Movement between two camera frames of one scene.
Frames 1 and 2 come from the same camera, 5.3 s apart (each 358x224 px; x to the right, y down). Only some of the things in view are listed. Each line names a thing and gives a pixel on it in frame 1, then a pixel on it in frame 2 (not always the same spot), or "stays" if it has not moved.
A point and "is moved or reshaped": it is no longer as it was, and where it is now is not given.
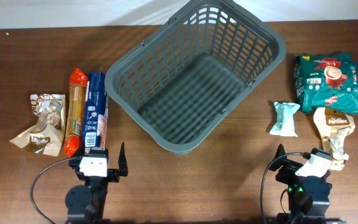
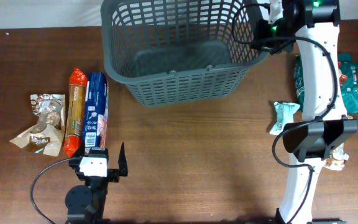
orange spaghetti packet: [76, 111] stays
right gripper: [288, 170] to [273, 50]
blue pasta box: [95, 126] stays
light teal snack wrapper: [284, 119] stays
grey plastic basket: [192, 73] is moved or reshaped
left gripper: [115, 173] stays
